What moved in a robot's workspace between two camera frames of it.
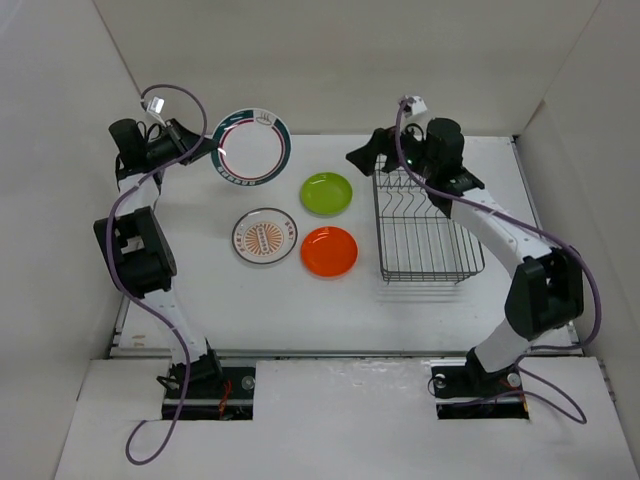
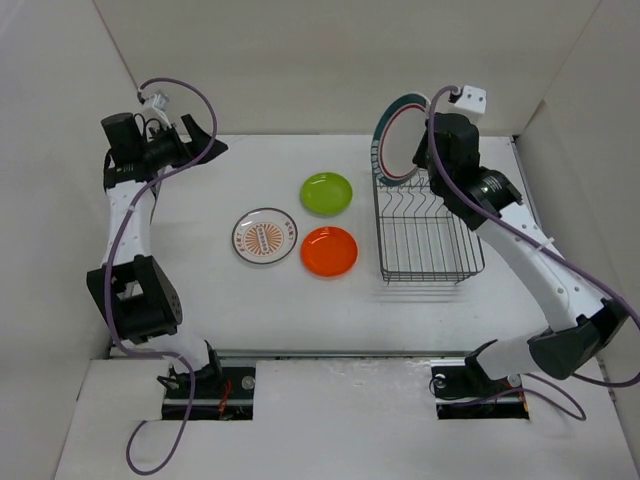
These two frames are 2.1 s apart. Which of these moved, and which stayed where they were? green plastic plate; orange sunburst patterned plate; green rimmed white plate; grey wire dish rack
Moved: green rimmed white plate
Stayed: grey wire dish rack; orange sunburst patterned plate; green plastic plate
